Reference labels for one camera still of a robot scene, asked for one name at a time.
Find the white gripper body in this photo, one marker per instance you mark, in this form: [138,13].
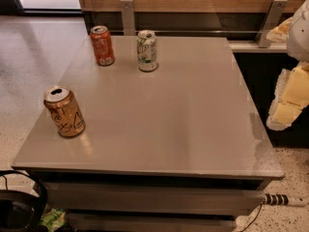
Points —
[299,33]

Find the right metal bracket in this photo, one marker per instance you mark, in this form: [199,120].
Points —
[271,20]

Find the metal bracket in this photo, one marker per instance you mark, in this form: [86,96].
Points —
[128,18]
[271,20]

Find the black white striped handle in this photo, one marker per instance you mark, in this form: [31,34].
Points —
[285,200]

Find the white green soda can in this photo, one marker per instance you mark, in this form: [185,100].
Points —
[147,51]

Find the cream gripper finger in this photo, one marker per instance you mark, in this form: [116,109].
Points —
[291,96]
[280,33]

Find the black bag with strap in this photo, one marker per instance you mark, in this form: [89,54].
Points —
[21,211]

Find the green snack bag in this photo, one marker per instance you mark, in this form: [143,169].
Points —
[53,219]

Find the red orange soda can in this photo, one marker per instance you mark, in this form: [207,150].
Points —
[102,45]

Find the grey cabinet with drawers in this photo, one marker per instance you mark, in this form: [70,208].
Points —
[179,149]

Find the left metal bracket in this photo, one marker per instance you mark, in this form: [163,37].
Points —
[128,18]

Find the gold brown soda can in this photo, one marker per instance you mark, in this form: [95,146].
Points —
[64,110]

